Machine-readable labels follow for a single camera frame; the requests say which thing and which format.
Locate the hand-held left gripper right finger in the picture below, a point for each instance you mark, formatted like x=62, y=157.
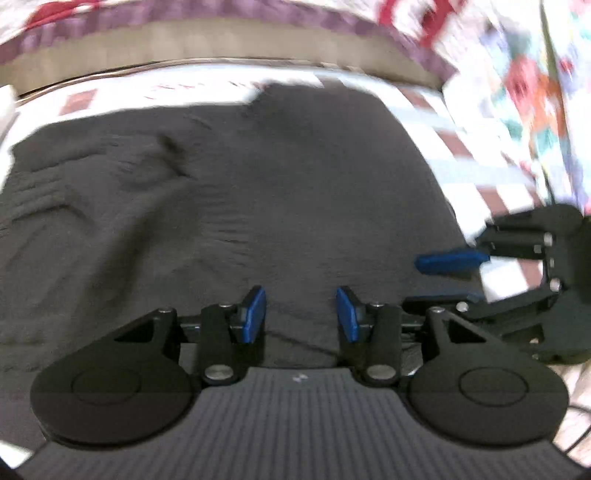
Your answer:
x=347, y=314

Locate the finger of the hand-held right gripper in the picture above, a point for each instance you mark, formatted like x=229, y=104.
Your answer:
x=508, y=314
x=450, y=261

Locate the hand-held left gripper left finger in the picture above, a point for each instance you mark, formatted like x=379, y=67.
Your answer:
x=254, y=314

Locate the dark grey knit sweater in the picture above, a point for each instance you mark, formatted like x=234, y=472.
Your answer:
x=277, y=184

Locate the floral patchwork quilt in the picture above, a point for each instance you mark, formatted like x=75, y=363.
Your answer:
x=521, y=83

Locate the checked white brown bed sheet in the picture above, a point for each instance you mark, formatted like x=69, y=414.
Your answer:
x=161, y=94

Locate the beige mattress side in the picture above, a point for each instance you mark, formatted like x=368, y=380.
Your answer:
x=231, y=41

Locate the white quilted bedspread purple ruffle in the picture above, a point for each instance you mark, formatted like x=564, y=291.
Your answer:
x=207, y=9

